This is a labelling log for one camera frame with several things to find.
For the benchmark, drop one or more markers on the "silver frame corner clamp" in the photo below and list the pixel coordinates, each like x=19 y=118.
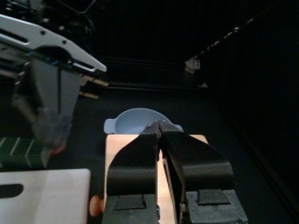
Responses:
x=193 y=64

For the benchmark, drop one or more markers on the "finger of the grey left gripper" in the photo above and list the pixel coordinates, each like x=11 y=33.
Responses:
x=53 y=99
x=23 y=100

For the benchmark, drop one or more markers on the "dark green striped toy block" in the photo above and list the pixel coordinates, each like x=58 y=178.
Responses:
x=22 y=152

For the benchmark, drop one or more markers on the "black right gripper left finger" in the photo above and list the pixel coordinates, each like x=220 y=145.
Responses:
x=133 y=169

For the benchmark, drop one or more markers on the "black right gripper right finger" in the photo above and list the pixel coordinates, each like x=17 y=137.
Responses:
x=202 y=169

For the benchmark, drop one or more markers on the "white cutting board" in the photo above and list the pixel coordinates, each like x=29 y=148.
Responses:
x=45 y=197

